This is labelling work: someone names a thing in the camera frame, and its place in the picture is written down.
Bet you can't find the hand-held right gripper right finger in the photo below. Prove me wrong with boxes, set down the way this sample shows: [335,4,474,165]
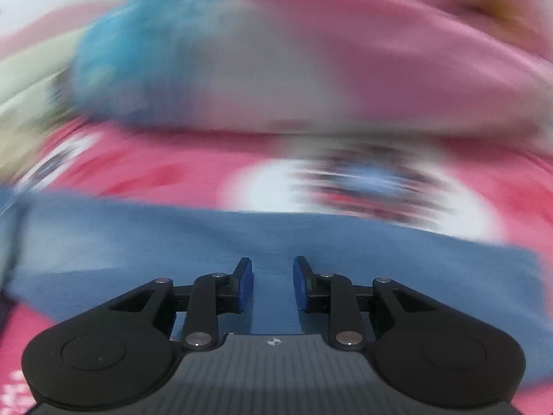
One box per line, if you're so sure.
[293,256,437,351]

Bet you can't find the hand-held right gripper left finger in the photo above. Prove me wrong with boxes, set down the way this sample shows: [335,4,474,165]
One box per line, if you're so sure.
[108,257,255,351]

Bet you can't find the blue denim jeans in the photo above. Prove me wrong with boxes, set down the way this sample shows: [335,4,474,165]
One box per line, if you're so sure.
[0,190,545,338]

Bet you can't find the pink floral bed sheet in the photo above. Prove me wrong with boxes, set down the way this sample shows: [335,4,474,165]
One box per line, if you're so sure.
[0,121,553,415]

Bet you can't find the rolled pink and blue quilt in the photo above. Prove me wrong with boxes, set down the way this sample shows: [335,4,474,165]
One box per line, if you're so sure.
[52,0,553,139]

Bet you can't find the white and pink headboard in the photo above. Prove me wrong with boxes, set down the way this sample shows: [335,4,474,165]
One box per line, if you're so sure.
[0,9,87,117]

